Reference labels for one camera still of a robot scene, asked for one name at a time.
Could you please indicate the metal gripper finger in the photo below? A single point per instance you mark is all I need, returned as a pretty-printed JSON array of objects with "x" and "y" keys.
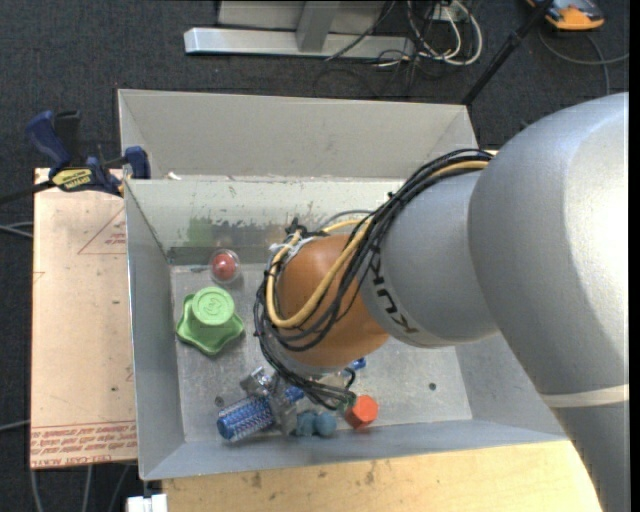
[
  {"x": 286, "y": 417},
  {"x": 257, "y": 382}
]

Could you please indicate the teal rubber toy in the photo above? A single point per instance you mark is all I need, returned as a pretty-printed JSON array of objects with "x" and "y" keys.
[{"x": 316, "y": 425}]

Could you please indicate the blue bristled roller brush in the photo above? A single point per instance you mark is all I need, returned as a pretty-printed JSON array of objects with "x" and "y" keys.
[{"x": 245, "y": 417}]

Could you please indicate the orange-red hexagonal block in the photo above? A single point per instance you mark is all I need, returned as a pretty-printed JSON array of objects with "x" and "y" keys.
[{"x": 362, "y": 411}]

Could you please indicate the green plastic cup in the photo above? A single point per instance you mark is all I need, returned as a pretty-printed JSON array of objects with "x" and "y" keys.
[{"x": 211, "y": 320}]

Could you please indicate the red ball in clear dome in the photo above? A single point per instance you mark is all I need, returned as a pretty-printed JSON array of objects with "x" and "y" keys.
[{"x": 224, "y": 266}]

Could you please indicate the brown cardboard board, red print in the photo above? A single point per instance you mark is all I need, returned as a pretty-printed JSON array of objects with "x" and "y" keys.
[{"x": 80, "y": 320}]

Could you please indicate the grey metal bin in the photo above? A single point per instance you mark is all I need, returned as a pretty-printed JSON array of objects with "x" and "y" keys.
[{"x": 300, "y": 145}]

